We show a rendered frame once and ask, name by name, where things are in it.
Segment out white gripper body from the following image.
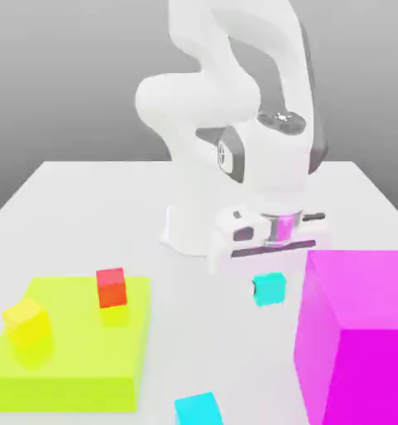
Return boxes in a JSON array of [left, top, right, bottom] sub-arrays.
[[207, 222, 332, 277]]

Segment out small cyan cube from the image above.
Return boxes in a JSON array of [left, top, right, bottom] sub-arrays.
[[174, 391, 225, 425], [251, 271, 287, 307]]

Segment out small red cube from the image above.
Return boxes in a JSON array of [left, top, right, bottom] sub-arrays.
[[96, 267, 128, 310]]

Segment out small yellow cube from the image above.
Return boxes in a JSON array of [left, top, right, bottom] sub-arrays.
[[2, 296, 51, 349]]

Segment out large magenta box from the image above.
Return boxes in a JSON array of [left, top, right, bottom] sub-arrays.
[[292, 249, 398, 425]]

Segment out large lime box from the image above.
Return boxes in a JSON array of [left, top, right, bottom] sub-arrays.
[[0, 276, 152, 413]]

